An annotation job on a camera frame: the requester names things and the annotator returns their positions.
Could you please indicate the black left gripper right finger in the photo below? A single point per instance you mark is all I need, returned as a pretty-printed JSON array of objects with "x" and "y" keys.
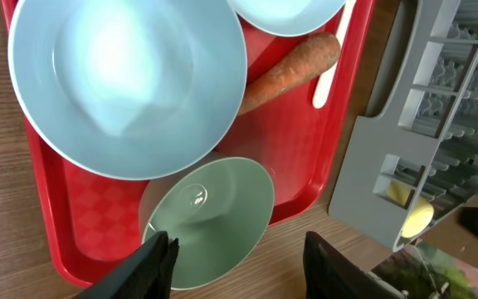
[{"x": 330, "y": 275}]

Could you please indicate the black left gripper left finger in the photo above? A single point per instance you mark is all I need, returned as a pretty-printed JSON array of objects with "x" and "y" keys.
[{"x": 146, "y": 274}]

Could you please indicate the mint green bowl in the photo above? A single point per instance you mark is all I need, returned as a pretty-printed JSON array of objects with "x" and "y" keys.
[{"x": 218, "y": 209}]

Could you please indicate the yellow plastic cup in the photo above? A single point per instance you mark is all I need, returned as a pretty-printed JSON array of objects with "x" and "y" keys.
[{"x": 419, "y": 218}]

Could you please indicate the light blue bowl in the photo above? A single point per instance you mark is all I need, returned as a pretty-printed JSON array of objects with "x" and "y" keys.
[{"x": 133, "y": 90}]

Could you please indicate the grey dishwasher rack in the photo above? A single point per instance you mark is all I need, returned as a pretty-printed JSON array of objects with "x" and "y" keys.
[{"x": 420, "y": 128}]

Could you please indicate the white plastic spoon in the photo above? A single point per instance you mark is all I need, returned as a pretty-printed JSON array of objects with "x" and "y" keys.
[{"x": 326, "y": 79}]

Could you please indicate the orange carrot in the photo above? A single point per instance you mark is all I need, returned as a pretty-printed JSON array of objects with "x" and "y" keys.
[{"x": 309, "y": 59}]

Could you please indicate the large light blue plate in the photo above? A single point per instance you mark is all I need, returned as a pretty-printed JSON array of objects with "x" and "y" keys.
[{"x": 287, "y": 18}]

